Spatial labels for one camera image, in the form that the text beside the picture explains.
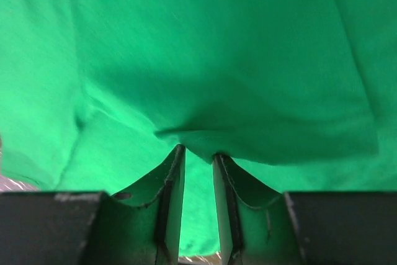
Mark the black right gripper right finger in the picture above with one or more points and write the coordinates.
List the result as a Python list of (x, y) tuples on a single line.
[(258, 225)]

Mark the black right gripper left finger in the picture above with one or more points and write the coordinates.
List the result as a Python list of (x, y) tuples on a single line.
[(140, 224)]

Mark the green t-shirt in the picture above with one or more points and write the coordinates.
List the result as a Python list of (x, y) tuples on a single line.
[(96, 93)]

